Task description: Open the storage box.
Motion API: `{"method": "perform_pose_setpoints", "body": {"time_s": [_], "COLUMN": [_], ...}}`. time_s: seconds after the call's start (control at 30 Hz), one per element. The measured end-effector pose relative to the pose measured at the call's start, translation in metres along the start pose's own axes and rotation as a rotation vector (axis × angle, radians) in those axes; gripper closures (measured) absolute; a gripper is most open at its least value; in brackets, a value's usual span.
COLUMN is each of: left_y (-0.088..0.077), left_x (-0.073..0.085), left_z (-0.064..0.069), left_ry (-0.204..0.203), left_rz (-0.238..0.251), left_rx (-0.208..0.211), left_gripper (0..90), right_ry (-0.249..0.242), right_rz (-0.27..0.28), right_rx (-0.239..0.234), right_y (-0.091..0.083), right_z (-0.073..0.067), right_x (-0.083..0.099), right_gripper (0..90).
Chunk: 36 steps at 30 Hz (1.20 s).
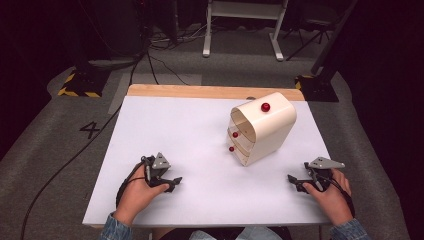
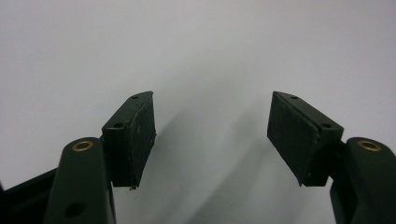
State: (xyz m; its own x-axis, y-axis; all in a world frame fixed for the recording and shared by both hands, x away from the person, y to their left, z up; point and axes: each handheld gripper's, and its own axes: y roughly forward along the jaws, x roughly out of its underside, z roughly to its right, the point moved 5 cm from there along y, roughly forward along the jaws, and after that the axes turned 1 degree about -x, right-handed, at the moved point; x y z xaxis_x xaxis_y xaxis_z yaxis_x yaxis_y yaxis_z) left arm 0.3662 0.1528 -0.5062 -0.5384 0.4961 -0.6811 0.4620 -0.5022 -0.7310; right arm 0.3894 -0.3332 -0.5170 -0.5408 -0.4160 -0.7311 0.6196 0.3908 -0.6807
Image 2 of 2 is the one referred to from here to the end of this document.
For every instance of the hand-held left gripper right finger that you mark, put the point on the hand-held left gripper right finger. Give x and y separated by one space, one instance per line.
305 137

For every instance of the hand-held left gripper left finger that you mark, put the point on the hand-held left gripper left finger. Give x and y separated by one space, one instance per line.
124 146

